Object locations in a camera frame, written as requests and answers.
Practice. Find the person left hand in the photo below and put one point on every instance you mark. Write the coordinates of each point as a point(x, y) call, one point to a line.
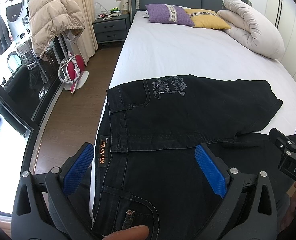
point(140, 232)

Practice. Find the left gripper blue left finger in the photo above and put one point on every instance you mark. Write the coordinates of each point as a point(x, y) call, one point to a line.
point(75, 167)

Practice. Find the beige curtain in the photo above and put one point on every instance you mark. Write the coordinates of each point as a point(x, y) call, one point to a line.
point(87, 44)

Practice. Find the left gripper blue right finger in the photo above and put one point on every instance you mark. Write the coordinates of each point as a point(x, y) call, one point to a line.
point(214, 169)

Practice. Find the folded white duvet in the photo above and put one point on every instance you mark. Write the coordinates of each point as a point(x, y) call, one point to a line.
point(252, 29)

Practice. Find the purple pillow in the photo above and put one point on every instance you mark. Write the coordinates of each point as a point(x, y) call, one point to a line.
point(168, 14)

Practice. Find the dark grey nightstand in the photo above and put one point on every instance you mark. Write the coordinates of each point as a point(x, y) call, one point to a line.
point(112, 30)

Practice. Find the person right hand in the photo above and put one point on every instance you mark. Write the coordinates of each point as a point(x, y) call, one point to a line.
point(291, 212)

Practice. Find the white bed mattress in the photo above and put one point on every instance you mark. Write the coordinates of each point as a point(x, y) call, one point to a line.
point(155, 50)

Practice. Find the beige puffer jacket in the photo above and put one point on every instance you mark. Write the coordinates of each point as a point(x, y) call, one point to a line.
point(50, 18)

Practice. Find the black denim pants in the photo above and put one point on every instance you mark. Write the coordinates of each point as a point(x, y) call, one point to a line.
point(145, 167)

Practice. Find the yellow pillow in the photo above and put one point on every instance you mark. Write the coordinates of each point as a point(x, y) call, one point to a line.
point(206, 19)

